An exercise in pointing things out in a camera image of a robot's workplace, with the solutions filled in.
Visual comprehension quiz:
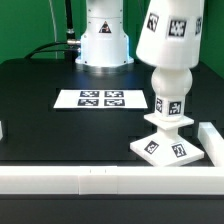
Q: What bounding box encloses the white block at left edge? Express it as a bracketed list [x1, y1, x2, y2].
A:
[0, 121, 3, 141]

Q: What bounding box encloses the white lamp shade cone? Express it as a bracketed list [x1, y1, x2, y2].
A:
[136, 0, 205, 70]

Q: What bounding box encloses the black upright cable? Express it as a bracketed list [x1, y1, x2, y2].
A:
[64, 0, 76, 62]

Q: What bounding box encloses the white lamp base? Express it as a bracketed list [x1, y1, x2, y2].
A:
[130, 113, 204, 167]

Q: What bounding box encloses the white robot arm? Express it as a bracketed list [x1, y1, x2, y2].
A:
[76, 0, 134, 74]

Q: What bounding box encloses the white fence rail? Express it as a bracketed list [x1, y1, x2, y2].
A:
[0, 166, 224, 195]
[198, 122, 224, 167]

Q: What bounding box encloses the white front fence rail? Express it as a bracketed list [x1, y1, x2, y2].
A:
[0, 166, 224, 195]

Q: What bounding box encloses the white right fence rail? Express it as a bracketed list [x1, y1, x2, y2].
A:
[198, 122, 224, 167]

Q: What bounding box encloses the white sheet with markers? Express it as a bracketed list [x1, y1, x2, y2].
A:
[54, 90, 147, 109]

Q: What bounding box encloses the white lamp bulb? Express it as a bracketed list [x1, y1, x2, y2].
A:
[151, 67, 192, 122]

